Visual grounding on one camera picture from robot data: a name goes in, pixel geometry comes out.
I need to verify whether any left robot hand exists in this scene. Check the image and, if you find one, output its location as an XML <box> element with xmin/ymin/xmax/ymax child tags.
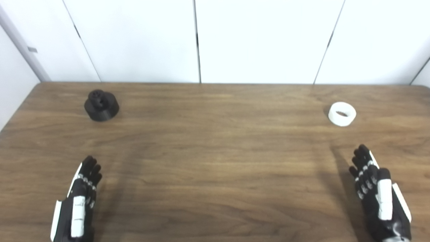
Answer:
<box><xmin>50</xmin><ymin>155</ymin><xmax>102</xmax><ymax>242</ymax></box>

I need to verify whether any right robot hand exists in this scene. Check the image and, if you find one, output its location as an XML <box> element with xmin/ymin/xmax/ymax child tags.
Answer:
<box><xmin>349</xmin><ymin>145</ymin><xmax>412</xmax><ymax>242</ymax></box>

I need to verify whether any white toothed ring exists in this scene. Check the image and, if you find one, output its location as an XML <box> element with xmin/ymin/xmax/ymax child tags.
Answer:
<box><xmin>328</xmin><ymin>102</ymin><xmax>357</xmax><ymax>127</ymax></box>

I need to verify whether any round black stepped part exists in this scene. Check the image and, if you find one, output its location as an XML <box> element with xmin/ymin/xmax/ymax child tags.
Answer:
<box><xmin>84</xmin><ymin>89</ymin><xmax>120</xmax><ymax>122</ymax></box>

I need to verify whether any gray wall corner post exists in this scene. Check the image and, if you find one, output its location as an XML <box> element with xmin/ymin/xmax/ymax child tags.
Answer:
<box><xmin>0</xmin><ymin>6</ymin><xmax>51</xmax><ymax>82</ymax></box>

